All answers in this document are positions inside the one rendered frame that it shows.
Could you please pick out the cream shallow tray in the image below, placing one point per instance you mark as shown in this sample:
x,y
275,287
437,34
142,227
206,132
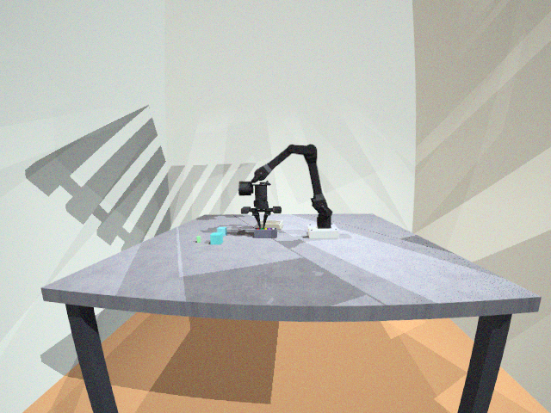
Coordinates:
x,y
272,224

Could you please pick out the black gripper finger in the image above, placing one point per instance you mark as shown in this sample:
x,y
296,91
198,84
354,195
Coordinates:
x,y
265,218
257,219

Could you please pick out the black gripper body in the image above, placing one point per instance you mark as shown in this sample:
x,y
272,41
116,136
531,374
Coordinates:
x,y
261,205

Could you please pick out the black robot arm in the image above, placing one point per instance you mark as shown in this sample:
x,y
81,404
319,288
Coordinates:
x,y
310,154

